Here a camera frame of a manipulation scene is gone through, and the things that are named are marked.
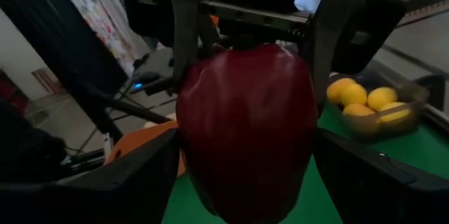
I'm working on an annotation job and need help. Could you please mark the white patterned partition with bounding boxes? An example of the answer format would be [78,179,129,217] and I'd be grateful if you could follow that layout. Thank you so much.
[62,0,152,77]

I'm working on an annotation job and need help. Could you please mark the black frame post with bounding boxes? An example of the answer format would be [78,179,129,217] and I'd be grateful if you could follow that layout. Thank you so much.
[75,83,173,144]

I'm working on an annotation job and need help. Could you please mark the grey device with blue light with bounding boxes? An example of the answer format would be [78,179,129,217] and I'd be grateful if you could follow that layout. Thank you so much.
[131,46,176,95]

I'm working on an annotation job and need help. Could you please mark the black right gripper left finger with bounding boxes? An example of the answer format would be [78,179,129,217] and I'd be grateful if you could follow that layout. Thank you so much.
[0,128,182,224]

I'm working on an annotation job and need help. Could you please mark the lemons in clear container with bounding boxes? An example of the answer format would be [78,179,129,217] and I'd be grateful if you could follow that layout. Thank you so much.
[364,57,449,132]

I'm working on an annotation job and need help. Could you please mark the orange plastic basket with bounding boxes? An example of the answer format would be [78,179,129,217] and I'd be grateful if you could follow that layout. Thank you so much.
[104,120,187,178]

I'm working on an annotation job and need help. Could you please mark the black partition panel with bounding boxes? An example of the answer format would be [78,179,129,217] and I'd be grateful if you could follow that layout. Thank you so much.
[0,0,129,98]

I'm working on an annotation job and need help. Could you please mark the clear plastic bin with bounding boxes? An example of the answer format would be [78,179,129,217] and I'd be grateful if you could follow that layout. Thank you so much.
[324,72,431,144]

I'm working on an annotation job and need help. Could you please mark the dark red apple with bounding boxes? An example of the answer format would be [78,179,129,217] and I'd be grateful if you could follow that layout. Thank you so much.
[175,43,319,224]

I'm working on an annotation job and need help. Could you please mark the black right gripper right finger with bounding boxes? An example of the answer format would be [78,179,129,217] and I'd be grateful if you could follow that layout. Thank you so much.
[314,129,449,224]

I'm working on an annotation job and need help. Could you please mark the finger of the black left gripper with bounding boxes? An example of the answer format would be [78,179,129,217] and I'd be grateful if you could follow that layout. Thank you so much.
[304,0,408,116]
[167,0,203,90]

